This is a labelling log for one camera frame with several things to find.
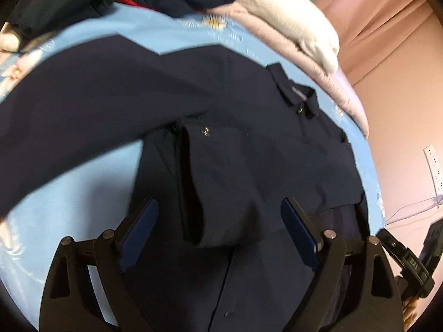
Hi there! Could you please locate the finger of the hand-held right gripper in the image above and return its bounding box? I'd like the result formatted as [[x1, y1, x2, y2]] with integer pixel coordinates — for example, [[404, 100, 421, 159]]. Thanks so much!
[[377, 228, 435, 297]]

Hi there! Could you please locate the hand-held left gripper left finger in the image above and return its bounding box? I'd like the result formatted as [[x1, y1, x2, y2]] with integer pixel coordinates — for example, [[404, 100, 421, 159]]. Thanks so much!
[[39, 197, 160, 332]]

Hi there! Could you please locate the pink curtain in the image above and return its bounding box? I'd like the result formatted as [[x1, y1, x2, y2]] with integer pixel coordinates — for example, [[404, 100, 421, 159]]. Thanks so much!
[[313, 0, 443, 85]]

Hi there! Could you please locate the light blue floral bed sheet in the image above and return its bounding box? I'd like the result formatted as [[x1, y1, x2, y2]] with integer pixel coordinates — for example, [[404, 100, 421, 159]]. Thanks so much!
[[0, 2, 386, 332]]

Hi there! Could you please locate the thin wall cable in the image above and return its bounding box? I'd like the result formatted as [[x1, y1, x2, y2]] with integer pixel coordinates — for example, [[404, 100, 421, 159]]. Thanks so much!
[[384, 197, 443, 224]]

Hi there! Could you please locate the cream cloth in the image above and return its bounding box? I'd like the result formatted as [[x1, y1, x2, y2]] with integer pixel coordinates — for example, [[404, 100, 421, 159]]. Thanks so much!
[[0, 22, 23, 54]]

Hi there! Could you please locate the navy button shirt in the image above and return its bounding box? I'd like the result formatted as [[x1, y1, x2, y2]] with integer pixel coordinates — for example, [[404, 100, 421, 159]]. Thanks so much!
[[0, 36, 372, 332]]

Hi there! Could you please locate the white wall power strip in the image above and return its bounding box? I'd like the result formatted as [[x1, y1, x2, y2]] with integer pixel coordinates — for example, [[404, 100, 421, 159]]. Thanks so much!
[[424, 144, 443, 196]]

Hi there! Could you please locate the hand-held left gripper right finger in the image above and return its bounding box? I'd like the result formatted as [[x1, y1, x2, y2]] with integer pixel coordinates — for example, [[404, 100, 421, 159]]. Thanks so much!
[[280, 197, 405, 332]]

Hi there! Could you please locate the lilac quilt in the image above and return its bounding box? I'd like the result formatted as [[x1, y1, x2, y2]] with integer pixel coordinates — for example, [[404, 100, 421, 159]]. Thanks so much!
[[194, 2, 369, 139]]

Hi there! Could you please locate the dark bundled garment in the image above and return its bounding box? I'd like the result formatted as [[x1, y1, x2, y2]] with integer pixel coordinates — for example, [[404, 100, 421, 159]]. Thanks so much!
[[7, 0, 120, 38]]

